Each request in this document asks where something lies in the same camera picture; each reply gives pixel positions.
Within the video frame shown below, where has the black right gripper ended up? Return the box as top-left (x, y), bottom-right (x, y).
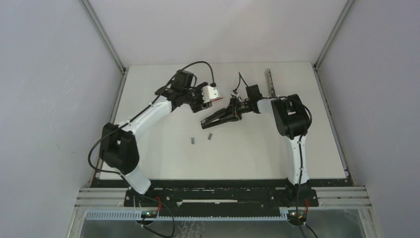
top-left (219, 97), bottom-right (252, 122)

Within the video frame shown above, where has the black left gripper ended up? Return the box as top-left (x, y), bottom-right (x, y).
top-left (183, 83), bottom-right (212, 114)

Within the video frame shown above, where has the black stapler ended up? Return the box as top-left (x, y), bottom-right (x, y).
top-left (201, 111), bottom-right (219, 129)

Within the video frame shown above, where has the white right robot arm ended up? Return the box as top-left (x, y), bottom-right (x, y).
top-left (202, 84), bottom-right (313, 206)

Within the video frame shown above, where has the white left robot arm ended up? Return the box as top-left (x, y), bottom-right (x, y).
top-left (99, 70), bottom-right (219, 207)

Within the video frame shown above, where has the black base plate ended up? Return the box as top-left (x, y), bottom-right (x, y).
top-left (85, 178), bottom-right (354, 218)

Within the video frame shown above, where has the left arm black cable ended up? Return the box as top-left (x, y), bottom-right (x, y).
top-left (87, 60), bottom-right (217, 237)

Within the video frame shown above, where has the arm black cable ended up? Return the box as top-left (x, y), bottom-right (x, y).
top-left (231, 72), bottom-right (320, 238)
top-left (87, 60), bottom-right (217, 237)

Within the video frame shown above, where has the aluminium frame rail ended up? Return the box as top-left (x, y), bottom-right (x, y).
top-left (80, 0), bottom-right (129, 179)

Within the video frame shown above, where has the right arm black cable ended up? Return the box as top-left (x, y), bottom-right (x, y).
top-left (231, 72), bottom-right (320, 238)

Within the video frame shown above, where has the white cable duct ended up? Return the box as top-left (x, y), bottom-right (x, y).
top-left (85, 210), bottom-right (289, 221)

